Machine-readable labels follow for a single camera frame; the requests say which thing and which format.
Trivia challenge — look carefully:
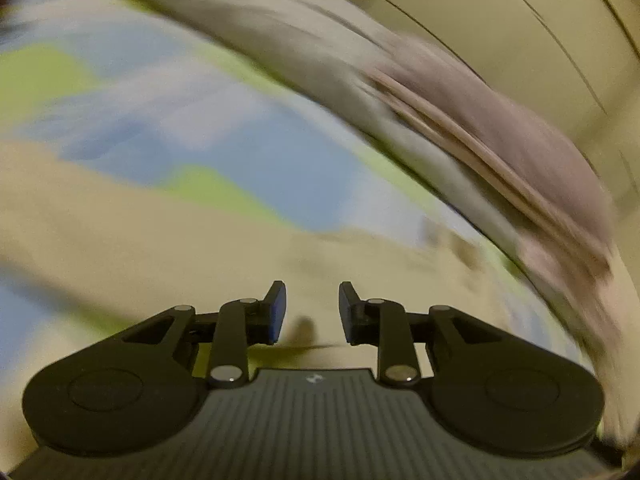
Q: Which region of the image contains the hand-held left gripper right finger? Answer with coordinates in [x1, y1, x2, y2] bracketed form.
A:
[338, 281, 506, 387]

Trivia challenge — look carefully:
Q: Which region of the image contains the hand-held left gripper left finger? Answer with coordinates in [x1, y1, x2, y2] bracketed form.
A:
[120, 280, 290, 388]

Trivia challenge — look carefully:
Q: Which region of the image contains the beige garment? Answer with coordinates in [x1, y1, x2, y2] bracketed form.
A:
[0, 140, 511, 396]

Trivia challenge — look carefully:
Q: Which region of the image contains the mauve velvet pillow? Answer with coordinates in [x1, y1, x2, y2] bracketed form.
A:
[370, 35, 616, 281]

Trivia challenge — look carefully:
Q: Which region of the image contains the checkered bed sheet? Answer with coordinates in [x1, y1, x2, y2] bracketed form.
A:
[0, 0, 596, 361]

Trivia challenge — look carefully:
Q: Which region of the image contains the grey ruffled pillow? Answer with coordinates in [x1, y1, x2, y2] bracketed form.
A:
[100, 0, 621, 351]

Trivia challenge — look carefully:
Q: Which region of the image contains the cream wardrobe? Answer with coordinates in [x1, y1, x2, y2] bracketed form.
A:
[310, 0, 640, 211]

